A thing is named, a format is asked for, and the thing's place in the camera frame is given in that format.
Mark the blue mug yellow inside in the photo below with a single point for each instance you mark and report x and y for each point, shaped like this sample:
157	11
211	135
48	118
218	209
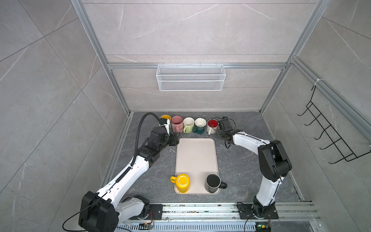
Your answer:
166	117

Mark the black mug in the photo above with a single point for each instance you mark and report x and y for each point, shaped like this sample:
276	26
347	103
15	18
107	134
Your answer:
213	183

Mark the dark green mug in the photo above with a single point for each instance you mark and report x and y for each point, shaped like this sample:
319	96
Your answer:
200	125

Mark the pink ghost print mug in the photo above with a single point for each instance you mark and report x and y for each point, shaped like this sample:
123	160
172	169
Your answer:
177	124

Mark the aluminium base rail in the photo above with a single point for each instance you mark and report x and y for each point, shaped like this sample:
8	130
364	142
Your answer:
211	217

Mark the light green mug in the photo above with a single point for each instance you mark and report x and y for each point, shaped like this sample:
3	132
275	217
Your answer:
188	125

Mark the white mug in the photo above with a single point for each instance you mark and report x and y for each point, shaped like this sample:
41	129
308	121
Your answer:
212	126

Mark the beige plastic tray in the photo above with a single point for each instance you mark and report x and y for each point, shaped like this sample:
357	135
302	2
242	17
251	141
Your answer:
196	158

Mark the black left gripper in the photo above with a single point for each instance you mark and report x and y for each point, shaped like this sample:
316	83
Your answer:
174	139

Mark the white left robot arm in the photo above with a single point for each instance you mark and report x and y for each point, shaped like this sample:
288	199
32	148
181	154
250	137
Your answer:
103	211

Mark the black wire hook rack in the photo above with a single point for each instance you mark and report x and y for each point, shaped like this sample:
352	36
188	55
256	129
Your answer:
328	129

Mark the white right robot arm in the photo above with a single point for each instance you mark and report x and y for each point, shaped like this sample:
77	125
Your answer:
274	166

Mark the white wire mesh basket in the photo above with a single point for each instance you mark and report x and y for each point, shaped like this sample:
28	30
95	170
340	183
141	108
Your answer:
190	77

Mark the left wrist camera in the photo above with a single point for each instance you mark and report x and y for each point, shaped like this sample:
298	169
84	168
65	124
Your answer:
165	123

